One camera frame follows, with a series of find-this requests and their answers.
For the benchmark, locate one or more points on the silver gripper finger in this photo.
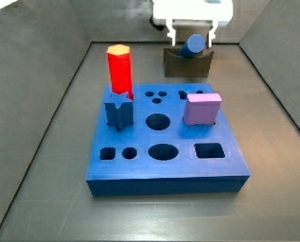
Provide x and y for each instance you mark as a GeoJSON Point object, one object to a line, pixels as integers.
{"type": "Point", "coordinates": [170, 31]}
{"type": "Point", "coordinates": [212, 33]}

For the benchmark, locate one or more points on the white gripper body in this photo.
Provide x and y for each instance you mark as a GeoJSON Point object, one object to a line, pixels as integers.
{"type": "Point", "coordinates": [192, 12]}

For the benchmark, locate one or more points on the blue cylinder peg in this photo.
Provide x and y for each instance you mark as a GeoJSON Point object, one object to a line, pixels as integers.
{"type": "Point", "coordinates": [192, 47]}

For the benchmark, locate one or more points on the black curved cradle stand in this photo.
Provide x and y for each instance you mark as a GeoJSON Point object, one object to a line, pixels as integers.
{"type": "Point", "coordinates": [180, 67]}

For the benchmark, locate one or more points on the red hexagonal peg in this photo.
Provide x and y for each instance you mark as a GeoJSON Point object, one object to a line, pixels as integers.
{"type": "Point", "coordinates": [120, 69]}

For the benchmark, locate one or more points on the purple rectangular peg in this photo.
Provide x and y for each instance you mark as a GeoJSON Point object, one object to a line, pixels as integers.
{"type": "Point", "coordinates": [201, 109]}

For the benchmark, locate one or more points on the blue star peg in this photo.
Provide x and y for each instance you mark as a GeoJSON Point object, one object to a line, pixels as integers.
{"type": "Point", "coordinates": [118, 109]}

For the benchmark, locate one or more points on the blue shape-sorting block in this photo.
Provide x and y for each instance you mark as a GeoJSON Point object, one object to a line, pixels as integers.
{"type": "Point", "coordinates": [158, 156]}

